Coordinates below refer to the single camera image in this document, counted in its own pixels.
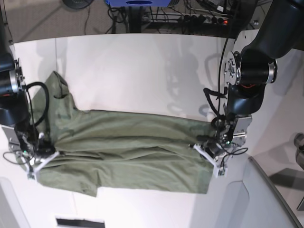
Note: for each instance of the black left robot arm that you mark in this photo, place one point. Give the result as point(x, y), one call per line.
point(246, 75)

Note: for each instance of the metal cylinder fixture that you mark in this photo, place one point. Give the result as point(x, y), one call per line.
point(299, 144)

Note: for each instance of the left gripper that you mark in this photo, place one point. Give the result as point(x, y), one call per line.
point(210, 145)

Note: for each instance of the grey metal rail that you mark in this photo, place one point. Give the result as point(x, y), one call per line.
point(267, 208)

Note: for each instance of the blue box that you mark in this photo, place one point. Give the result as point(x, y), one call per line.
point(127, 3)

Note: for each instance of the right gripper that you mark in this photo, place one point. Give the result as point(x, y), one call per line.
point(45, 149)

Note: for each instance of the green t-shirt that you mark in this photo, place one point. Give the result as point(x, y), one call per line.
point(120, 150)

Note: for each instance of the black table leg post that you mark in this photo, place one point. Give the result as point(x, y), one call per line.
point(135, 19)

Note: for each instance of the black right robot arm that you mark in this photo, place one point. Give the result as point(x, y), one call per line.
point(16, 110)

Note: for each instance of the black power strip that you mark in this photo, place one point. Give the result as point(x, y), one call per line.
point(201, 19)

